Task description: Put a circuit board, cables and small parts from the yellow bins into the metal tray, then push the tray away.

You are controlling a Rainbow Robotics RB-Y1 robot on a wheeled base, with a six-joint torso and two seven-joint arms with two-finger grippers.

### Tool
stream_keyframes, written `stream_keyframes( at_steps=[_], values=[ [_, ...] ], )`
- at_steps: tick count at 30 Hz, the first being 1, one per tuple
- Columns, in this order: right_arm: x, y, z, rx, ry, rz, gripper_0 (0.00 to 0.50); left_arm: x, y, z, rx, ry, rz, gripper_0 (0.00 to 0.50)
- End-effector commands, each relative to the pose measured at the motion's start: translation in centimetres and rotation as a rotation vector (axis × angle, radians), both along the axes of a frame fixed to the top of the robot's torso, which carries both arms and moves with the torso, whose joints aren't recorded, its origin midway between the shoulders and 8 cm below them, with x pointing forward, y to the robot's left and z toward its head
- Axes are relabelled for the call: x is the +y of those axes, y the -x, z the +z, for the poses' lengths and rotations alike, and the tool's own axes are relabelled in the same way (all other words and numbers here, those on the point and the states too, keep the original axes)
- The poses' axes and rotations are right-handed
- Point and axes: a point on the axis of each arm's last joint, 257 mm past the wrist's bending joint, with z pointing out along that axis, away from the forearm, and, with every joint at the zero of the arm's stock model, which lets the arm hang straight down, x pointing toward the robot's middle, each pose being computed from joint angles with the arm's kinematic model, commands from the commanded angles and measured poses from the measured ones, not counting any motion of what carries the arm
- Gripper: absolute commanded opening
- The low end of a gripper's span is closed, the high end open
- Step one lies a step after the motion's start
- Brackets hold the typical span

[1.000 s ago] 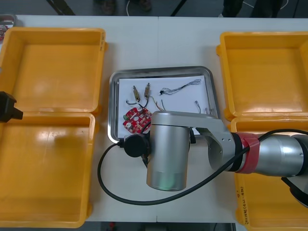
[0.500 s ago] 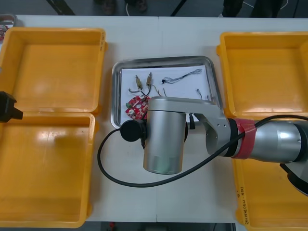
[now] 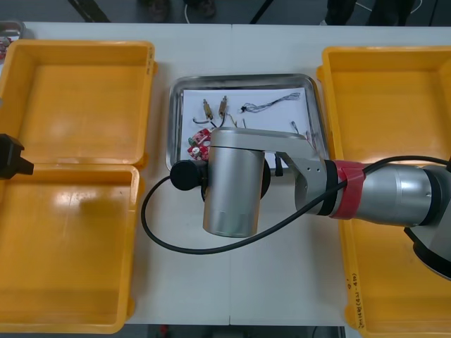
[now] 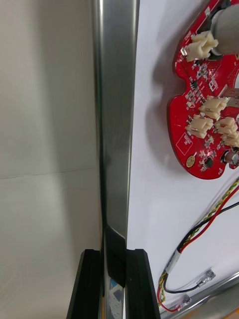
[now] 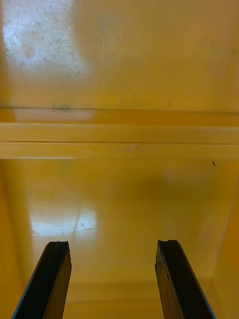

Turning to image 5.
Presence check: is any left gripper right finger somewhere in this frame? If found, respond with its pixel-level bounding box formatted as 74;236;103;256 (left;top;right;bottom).
154;239;217;319

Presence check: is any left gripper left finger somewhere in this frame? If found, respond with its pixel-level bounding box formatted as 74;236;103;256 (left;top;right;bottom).
11;240;73;319

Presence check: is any yellow-orange plastic bin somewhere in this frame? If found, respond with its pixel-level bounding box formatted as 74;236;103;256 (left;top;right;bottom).
0;141;239;319
0;0;239;144

